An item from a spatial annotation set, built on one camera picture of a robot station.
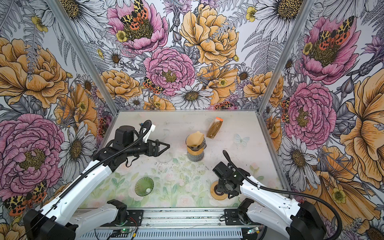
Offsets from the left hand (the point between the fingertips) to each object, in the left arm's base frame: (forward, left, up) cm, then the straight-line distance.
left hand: (163, 149), depth 73 cm
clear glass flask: (+8, +3, -23) cm, 25 cm away
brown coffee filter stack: (+26, -29, -16) cm, 42 cm away
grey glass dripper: (+6, -17, -8) cm, 20 cm away
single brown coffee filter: (+10, -16, -6) cm, 19 cm away
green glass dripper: (-10, +13, -21) cm, 26 cm away
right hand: (-15, -31, -19) cm, 40 cm away
